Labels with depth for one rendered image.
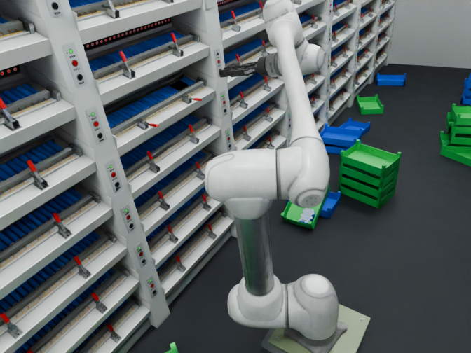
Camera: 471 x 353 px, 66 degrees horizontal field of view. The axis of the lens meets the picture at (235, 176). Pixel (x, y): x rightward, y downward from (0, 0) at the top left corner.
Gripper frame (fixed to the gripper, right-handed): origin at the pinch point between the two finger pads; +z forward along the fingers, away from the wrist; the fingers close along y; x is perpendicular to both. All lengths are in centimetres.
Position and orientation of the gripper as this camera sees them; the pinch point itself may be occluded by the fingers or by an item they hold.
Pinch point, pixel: (228, 71)
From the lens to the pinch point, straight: 156.7
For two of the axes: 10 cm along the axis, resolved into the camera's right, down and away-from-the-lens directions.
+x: 2.7, 8.6, 4.4
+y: -5.4, 5.1, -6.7
